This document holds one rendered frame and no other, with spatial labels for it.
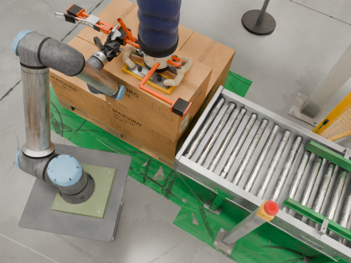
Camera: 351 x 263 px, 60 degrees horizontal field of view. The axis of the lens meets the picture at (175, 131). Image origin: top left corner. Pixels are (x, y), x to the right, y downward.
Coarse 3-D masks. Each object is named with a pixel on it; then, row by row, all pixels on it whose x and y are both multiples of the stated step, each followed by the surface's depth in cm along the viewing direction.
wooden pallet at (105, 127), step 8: (64, 104) 275; (80, 112) 278; (88, 120) 275; (96, 120) 275; (104, 128) 272; (112, 128) 260; (120, 136) 265; (136, 144) 267; (144, 152) 265; (152, 152) 264; (160, 160) 260; (168, 160) 250
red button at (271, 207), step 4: (264, 204) 146; (268, 204) 145; (272, 204) 145; (276, 204) 145; (264, 208) 144; (268, 208) 144; (272, 208) 144; (276, 208) 144; (268, 212) 143; (272, 212) 143; (276, 212) 144
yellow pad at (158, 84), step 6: (132, 60) 189; (126, 66) 187; (138, 66) 184; (144, 66) 188; (126, 72) 186; (132, 72) 185; (138, 72) 185; (138, 78) 184; (156, 78) 183; (162, 78) 184; (168, 78) 185; (150, 84) 182; (156, 84) 182; (162, 84) 182; (162, 90) 181; (168, 90) 180
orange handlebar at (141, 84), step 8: (80, 16) 188; (88, 16) 188; (96, 24) 185; (104, 24) 185; (104, 32) 186; (128, 40) 181; (136, 40) 182; (176, 64) 175; (152, 72) 171; (144, 80) 168; (144, 88) 165; (160, 96) 164
